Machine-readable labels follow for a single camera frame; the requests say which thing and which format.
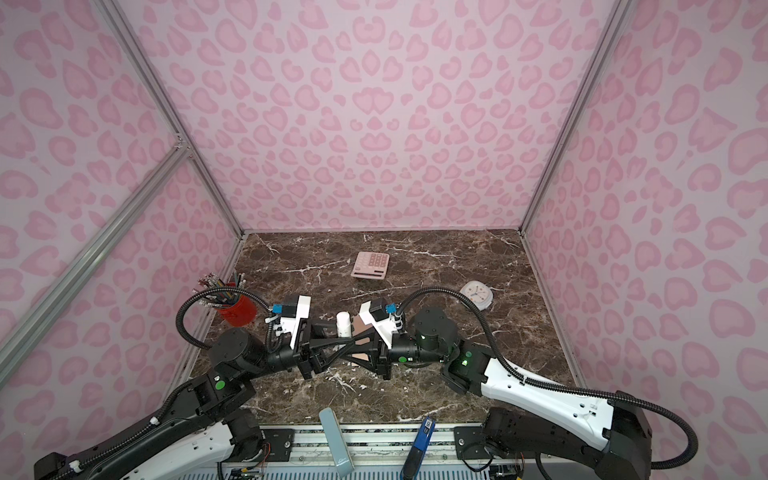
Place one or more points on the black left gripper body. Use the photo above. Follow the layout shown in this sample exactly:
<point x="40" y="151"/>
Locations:
<point x="281" y="360"/>

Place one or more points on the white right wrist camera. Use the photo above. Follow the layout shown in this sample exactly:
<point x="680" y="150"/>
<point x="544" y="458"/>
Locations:
<point x="382" y="316"/>

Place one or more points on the blue utility knife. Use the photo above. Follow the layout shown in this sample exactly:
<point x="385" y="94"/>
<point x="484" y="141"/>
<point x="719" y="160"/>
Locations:
<point x="418" y="449"/>

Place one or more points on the red pencil cup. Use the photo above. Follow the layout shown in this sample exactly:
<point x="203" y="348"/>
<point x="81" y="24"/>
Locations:
<point x="241" y="313"/>

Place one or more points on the white round clock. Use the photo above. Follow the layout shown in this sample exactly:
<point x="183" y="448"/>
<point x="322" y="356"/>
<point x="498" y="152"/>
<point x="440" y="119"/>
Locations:
<point x="479" y="293"/>

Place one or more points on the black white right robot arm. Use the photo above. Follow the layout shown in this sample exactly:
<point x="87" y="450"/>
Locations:
<point x="615" y="434"/>

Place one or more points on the white glue stick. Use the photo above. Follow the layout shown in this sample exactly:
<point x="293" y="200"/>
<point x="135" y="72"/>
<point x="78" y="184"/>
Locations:
<point x="344" y="325"/>

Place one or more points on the beige envelope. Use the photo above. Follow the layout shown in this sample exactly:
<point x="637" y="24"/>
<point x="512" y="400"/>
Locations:
<point x="358" y="328"/>

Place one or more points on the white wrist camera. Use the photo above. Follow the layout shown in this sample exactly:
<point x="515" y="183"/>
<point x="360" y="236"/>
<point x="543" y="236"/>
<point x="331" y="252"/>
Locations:
<point x="285" y="319"/>
<point x="382" y="316"/>

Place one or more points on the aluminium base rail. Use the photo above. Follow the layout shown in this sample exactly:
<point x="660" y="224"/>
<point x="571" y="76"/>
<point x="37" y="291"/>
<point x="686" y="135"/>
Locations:
<point x="376" y="451"/>

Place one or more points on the light blue stapler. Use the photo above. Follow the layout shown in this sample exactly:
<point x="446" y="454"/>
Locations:
<point x="337" y="445"/>

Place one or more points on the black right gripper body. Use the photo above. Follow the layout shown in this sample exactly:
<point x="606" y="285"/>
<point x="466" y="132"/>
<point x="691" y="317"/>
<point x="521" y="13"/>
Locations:
<point x="408" y="352"/>

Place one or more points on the pink calculator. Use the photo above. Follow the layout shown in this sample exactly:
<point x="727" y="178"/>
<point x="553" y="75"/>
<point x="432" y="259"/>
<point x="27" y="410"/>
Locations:
<point x="371" y="265"/>

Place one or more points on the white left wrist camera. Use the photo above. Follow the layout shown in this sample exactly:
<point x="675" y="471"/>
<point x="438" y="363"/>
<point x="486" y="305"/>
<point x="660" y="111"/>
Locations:
<point x="285" y="319"/>

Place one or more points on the coloured pencils bundle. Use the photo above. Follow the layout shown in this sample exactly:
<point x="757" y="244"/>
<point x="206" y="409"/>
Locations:
<point x="219" y="299"/>

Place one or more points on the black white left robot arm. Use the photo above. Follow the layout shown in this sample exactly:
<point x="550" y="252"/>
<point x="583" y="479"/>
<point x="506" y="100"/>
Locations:
<point x="237" y="358"/>

